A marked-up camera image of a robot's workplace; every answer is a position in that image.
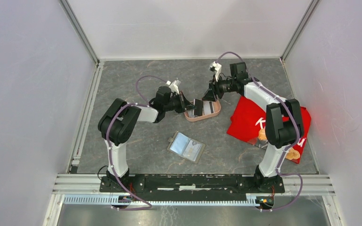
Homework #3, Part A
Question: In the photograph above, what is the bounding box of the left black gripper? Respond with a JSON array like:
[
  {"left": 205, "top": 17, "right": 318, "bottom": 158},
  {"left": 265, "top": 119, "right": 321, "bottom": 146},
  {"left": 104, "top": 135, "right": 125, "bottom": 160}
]
[{"left": 164, "top": 91, "right": 197, "bottom": 113}]

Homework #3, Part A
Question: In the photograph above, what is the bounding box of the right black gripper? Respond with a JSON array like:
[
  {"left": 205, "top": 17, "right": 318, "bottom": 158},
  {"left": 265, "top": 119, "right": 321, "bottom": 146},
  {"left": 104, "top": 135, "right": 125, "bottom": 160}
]
[{"left": 202, "top": 73, "right": 236, "bottom": 102}]

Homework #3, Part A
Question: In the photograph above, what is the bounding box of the pink oval tray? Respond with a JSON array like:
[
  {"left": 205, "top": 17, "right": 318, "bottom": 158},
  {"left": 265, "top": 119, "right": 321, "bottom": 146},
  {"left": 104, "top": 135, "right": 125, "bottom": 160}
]
[{"left": 183, "top": 101, "right": 222, "bottom": 122}]

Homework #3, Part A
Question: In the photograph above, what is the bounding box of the grey credit card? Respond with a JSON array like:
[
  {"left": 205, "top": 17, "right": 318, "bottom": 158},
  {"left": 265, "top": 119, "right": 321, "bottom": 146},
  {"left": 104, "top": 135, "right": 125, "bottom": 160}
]
[
  {"left": 203, "top": 101, "right": 215, "bottom": 115},
  {"left": 194, "top": 99, "right": 204, "bottom": 117}
]

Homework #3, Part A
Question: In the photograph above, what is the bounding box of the grey card holder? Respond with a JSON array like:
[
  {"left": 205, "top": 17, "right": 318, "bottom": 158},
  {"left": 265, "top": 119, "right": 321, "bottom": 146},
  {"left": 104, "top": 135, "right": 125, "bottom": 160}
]
[{"left": 167, "top": 131, "right": 206, "bottom": 163}]

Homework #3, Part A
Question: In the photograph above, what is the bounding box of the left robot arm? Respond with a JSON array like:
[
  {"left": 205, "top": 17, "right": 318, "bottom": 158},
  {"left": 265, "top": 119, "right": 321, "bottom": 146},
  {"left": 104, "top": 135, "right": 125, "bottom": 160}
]
[{"left": 98, "top": 86, "right": 196, "bottom": 192}]

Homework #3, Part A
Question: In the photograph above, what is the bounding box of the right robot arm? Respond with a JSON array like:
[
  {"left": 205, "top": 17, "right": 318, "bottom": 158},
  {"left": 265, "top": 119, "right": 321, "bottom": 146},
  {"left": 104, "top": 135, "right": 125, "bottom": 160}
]
[{"left": 202, "top": 62, "right": 304, "bottom": 192}]

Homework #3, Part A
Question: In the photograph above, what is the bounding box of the red printed t-shirt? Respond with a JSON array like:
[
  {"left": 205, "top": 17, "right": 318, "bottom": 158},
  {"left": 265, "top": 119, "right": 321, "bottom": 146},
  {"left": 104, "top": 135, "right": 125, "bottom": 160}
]
[{"left": 227, "top": 97, "right": 311, "bottom": 164}]

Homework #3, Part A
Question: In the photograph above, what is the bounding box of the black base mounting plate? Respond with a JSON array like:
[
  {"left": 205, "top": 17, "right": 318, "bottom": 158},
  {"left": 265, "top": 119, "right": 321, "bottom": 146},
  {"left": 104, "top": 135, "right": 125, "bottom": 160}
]
[{"left": 99, "top": 174, "right": 285, "bottom": 202}]

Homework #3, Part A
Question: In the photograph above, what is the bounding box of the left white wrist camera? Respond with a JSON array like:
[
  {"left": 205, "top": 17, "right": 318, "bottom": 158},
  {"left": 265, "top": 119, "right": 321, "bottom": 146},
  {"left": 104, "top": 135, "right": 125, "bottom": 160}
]
[{"left": 166, "top": 79, "right": 181, "bottom": 95}]

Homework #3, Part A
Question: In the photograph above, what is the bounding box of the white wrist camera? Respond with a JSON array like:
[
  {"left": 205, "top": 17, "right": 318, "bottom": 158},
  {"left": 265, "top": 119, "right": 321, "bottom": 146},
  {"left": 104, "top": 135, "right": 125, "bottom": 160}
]
[
  {"left": 166, "top": 79, "right": 181, "bottom": 95},
  {"left": 209, "top": 61, "right": 222, "bottom": 81}
]

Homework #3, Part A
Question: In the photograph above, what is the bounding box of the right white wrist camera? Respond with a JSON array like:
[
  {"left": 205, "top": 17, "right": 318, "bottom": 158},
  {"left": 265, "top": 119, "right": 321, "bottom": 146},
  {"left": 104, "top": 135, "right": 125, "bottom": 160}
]
[{"left": 209, "top": 61, "right": 222, "bottom": 81}]

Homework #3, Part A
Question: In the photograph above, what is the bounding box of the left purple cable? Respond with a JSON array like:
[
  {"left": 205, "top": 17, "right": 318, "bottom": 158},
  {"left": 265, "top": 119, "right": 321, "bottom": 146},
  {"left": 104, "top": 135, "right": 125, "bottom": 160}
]
[{"left": 105, "top": 75, "right": 169, "bottom": 211}]

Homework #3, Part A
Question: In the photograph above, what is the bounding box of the aluminium frame rail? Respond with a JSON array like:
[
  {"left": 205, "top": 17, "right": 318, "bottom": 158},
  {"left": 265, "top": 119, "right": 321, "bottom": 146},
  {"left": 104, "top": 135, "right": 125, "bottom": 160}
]
[{"left": 53, "top": 174, "right": 336, "bottom": 207}]

